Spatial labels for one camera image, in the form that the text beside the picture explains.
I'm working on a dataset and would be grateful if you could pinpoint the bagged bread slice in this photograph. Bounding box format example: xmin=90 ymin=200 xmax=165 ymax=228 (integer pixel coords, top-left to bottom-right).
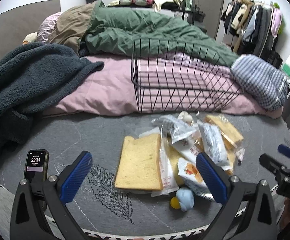
xmin=204 ymin=114 xmax=244 ymax=150

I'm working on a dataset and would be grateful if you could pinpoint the white red-text snack packet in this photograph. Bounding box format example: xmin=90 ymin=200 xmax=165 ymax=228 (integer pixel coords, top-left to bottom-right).
xmin=138 ymin=127 xmax=179 ymax=197

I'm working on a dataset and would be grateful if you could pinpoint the white duck toy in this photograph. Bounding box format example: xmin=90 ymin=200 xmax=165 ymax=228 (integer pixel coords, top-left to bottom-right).
xmin=178 ymin=111 xmax=194 ymax=126

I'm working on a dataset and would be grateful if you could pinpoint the grey blue snack packet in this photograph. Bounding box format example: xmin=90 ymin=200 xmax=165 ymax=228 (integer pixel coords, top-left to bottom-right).
xmin=152 ymin=114 xmax=197 ymax=144

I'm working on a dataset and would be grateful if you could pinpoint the blue duck toy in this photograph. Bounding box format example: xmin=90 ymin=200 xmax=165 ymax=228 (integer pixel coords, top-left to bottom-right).
xmin=170 ymin=187 xmax=194 ymax=212

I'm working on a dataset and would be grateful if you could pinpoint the orange picture snack packet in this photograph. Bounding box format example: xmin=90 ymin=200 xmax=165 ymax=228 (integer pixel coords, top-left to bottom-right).
xmin=178 ymin=158 xmax=214 ymax=201

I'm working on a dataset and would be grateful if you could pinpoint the blue checked pillow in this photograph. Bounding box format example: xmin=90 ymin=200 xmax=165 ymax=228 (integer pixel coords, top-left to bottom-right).
xmin=230 ymin=54 xmax=289 ymax=111

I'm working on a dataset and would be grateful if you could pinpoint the clothes rack with garments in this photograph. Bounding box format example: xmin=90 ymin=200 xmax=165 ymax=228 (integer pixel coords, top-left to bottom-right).
xmin=220 ymin=0 xmax=285 ymax=63

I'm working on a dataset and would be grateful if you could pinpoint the pink bed sheet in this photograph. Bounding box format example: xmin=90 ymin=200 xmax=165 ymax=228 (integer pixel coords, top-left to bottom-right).
xmin=42 ymin=55 xmax=283 ymax=119

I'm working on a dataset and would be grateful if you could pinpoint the dark teal fleece blanket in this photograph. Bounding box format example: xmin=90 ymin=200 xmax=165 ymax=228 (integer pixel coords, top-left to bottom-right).
xmin=0 ymin=42 xmax=104 ymax=156

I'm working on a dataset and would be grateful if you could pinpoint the grey door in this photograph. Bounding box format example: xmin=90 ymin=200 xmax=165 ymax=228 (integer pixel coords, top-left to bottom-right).
xmin=193 ymin=0 xmax=224 ymax=39

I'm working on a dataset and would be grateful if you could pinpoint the white goose plush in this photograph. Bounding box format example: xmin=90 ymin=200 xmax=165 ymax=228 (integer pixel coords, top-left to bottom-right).
xmin=22 ymin=32 xmax=37 ymax=44

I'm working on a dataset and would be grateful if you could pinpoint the grey headboard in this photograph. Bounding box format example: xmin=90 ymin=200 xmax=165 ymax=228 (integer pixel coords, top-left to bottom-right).
xmin=0 ymin=0 xmax=61 ymax=60

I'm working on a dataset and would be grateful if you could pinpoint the brown duvet lining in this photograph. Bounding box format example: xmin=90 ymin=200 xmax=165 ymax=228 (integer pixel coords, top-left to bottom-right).
xmin=48 ymin=2 xmax=97 ymax=54

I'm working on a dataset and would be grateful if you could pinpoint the green duvet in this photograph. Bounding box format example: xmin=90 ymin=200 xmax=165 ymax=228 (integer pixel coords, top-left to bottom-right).
xmin=82 ymin=0 xmax=238 ymax=67

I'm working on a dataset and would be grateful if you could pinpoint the black wire basket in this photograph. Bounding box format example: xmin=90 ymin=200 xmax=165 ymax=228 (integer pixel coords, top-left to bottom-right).
xmin=131 ymin=38 xmax=243 ymax=113

